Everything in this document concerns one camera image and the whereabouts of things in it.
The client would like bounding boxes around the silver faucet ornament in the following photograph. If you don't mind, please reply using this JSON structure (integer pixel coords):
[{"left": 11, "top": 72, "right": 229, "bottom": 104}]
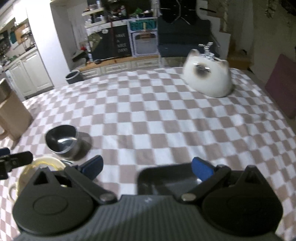
[{"left": 198, "top": 42, "right": 220, "bottom": 61}]

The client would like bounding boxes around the checkered tablecloth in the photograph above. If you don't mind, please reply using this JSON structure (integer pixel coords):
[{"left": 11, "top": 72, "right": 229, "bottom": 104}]
[{"left": 1, "top": 67, "right": 295, "bottom": 240}]

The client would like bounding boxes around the white kitchen cabinet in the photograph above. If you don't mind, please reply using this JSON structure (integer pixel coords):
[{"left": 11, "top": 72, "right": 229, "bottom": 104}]
[{"left": 4, "top": 47, "right": 54, "bottom": 98}]

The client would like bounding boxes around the white cat-shaped ceramic jar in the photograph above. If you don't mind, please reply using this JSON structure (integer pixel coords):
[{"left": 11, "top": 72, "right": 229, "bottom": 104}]
[{"left": 182, "top": 49, "right": 233, "bottom": 98}]

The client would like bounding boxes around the cream ceramic bowl with handle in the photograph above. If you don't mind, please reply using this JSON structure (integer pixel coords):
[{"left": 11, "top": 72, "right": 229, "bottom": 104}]
[{"left": 9, "top": 156, "right": 70, "bottom": 202}]

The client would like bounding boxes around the grey trash bin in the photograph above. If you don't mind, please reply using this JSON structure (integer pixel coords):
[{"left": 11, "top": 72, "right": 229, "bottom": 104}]
[{"left": 65, "top": 70, "right": 84, "bottom": 84}]

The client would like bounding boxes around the beige wooden pitcher holder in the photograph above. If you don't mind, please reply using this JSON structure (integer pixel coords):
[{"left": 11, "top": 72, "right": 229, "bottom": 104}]
[{"left": 0, "top": 78, "right": 33, "bottom": 141}]

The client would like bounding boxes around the steel rectangular tray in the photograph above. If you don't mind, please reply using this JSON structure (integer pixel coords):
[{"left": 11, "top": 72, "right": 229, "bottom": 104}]
[{"left": 137, "top": 163, "right": 201, "bottom": 199}]

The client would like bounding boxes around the white framed poster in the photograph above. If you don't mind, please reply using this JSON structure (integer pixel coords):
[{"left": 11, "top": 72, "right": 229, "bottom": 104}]
[{"left": 127, "top": 18, "right": 159, "bottom": 57}]

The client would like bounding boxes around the small dark metal bowl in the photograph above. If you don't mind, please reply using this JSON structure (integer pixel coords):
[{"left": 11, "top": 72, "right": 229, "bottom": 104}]
[{"left": 45, "top": 125, "right": 81, "bottom": 159}]

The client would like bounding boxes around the black have a nice day sign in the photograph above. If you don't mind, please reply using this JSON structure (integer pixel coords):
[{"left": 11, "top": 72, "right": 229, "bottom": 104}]
[{"left": 112, "top": 25, "right": 132, "bottom": 58}]

